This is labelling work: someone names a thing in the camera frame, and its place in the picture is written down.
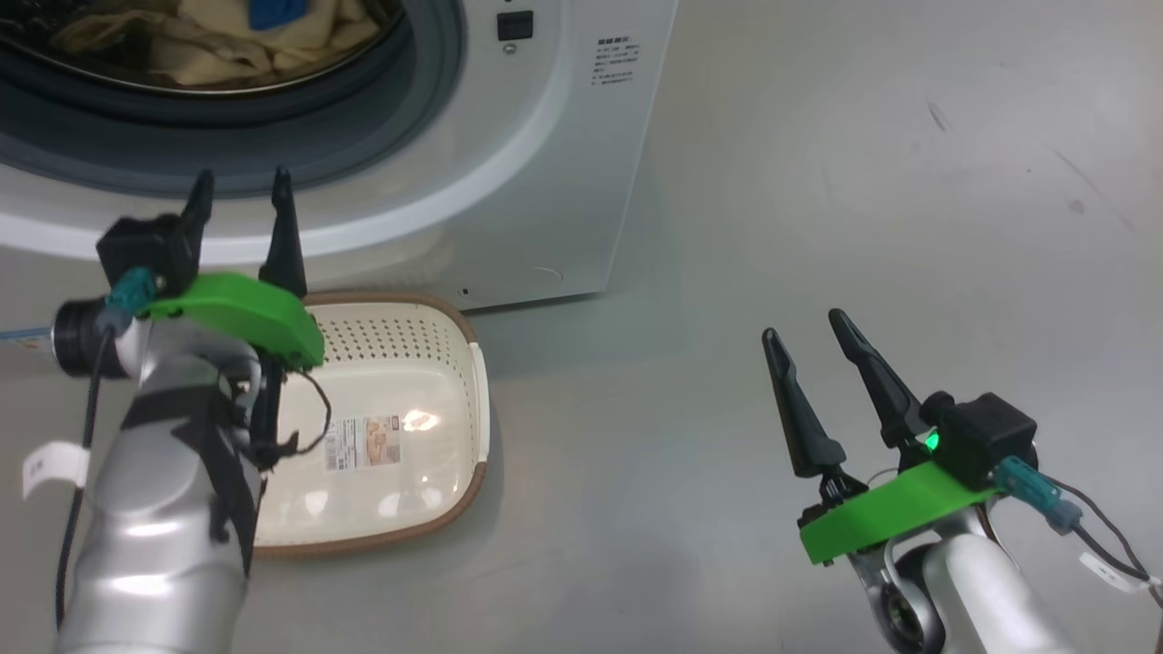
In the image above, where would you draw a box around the left arm cable teal connector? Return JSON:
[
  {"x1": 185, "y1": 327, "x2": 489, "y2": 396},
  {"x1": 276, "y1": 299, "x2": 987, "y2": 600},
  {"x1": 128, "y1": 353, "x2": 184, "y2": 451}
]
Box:
[{"x1": 55, "y1": 268, "x2": 160, "y2": 628}]

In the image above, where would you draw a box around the paper product label in basket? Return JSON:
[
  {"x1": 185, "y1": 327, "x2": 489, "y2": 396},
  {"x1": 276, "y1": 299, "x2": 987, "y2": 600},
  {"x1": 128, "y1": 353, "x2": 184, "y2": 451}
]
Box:
[{"x1": 324, "y1": 415, "x2": 403, "y2": 471}]

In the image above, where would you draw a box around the cream cloth with blue patches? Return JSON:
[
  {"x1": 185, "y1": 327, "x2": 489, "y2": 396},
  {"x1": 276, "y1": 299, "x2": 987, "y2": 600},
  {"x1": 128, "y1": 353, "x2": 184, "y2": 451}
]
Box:
[{"x1": 0, "y1": 0, "x2": 410, "y2": 96}]

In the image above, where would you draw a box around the white tag on cable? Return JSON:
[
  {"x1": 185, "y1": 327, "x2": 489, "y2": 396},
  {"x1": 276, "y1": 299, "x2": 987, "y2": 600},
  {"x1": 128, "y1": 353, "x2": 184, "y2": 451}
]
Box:
[
  {"x1": 1079, "y1": 552, "x2": 1159, "y2": 596},
  {"x1": 23, "y1": 441, "x2": 92, "y2": 500}
]

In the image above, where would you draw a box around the white tag on left cable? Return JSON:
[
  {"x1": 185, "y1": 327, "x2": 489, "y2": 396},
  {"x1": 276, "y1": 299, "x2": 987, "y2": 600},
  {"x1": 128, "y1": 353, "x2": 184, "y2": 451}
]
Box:
[{"x1": 23, "y1": 441, "x2": 92, "y2": 500}]

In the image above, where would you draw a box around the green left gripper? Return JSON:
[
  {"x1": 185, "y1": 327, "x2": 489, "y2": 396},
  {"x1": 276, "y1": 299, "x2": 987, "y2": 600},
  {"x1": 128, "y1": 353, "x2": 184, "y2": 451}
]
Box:
[{"x1": 136, "y1": 166, "x2": 326, "y2": 466}]

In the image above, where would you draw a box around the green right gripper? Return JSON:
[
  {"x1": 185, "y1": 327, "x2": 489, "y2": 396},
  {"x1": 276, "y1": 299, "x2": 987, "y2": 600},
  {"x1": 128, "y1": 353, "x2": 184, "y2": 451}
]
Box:
[{"x1": 761, "y1": 309, "x2": 1000, "y2": 569}]

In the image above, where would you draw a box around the white front-load washing machine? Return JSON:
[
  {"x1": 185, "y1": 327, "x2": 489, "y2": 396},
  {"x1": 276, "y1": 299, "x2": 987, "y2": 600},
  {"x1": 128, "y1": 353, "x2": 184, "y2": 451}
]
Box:
[{"x1": 0, "y1": 0, "x2": 681, "y2": 314}]

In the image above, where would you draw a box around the white tag on right cable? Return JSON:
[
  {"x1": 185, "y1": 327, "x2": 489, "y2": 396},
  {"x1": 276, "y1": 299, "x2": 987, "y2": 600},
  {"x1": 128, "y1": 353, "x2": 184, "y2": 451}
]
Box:
[{"x1": 1079, "y1": 552, "x2": 1159, "y2": 596}]

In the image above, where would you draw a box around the cream perforated basket brown rim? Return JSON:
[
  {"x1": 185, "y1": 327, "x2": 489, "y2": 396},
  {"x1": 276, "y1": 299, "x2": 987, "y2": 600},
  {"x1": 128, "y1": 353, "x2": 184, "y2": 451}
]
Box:
[{"x1": 250, "y1": 291, "x2": 492, "y2": 557}]

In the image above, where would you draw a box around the thin black looped cable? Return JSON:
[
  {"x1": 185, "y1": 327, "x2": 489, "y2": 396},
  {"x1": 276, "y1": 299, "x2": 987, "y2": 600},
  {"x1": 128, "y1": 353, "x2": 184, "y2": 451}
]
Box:
[{"x1": 241, "y1": 368, "x2": 333, "y2": 473}]

